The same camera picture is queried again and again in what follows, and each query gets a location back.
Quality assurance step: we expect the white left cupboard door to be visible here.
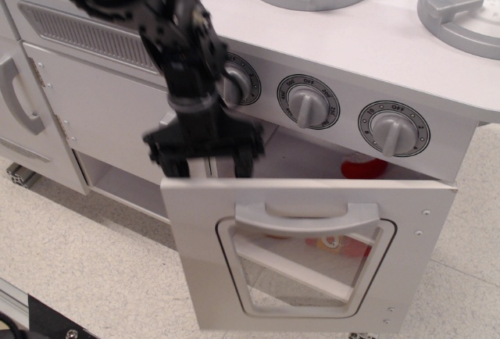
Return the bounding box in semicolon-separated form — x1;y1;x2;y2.
1;38;88;194

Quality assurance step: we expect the red toy food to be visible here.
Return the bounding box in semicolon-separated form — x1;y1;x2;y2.
341;153;388;179

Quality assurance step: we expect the white cabinet door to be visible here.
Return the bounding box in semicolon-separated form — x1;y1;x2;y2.
24;44;173;184

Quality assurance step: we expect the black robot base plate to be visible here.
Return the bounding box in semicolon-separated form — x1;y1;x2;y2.
25;295;97;339

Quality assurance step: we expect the grey stove knob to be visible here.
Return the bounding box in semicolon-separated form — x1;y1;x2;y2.
218;53;262;107
358;101;430;158

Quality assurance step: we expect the aluminium frame rail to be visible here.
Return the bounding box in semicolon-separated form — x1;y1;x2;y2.
6;163;40;189
348;332;379;339

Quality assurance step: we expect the aluminium frame rail right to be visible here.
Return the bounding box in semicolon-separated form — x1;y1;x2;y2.
348;332;379;339

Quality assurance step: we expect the grey left stove knob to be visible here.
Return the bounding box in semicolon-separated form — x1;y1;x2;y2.
218;53;262;107

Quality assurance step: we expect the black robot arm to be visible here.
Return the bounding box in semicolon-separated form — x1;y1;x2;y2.
70;0;264;177

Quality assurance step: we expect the orange labelled toy can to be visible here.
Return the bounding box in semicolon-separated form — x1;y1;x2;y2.
305;235;372;258

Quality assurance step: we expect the white toy kitchen unit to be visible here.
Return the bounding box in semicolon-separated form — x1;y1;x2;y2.
0;0;500;332

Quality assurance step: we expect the aluminium frame rail left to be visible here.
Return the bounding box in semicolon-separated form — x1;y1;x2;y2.
6;163;40;189

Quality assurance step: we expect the white toy oven door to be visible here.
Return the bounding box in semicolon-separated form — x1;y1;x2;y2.
161;178;456;333

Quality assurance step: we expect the grey middle oven knob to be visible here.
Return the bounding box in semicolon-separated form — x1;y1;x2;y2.
277;74;341;130

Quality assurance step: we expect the black braided cable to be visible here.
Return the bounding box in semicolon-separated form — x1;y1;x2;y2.
0;311;24;336

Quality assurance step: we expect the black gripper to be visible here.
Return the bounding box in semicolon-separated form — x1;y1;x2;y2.
143;102;264;177

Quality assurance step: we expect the grey right stove knob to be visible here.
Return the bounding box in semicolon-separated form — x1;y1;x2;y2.
358;101;430;158

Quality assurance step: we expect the brown toy bread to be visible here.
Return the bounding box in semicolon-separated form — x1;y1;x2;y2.
265;234;291;241

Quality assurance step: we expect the grey cabinet door handle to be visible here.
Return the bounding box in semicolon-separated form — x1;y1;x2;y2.
159;112;177;127

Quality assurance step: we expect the grey vent grille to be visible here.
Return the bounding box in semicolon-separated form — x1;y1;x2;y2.
18;1;159;74

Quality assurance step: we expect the grey oven door handle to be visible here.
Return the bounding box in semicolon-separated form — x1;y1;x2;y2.
234;203;380;237

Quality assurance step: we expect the grey right stove burner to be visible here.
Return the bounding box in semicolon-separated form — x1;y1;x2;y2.
417;0;499;60

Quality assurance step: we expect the grey left cupboard handle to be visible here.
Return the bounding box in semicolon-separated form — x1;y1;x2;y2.
0;55;46;136

